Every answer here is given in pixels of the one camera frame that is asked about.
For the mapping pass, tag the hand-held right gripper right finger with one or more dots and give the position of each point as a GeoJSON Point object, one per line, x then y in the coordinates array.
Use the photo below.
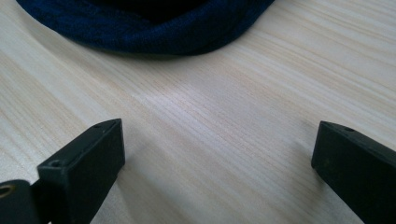
{"type": "Point", "coordinates": [358, 168]}

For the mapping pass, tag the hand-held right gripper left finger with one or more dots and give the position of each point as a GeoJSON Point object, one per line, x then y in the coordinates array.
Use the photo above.
{"type": "Point", "coordinates": [84, 168]}

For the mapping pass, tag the dark blue cloth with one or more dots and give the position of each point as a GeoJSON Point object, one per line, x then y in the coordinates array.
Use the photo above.
{"type": "Point", "coordinates": [155, 31]}

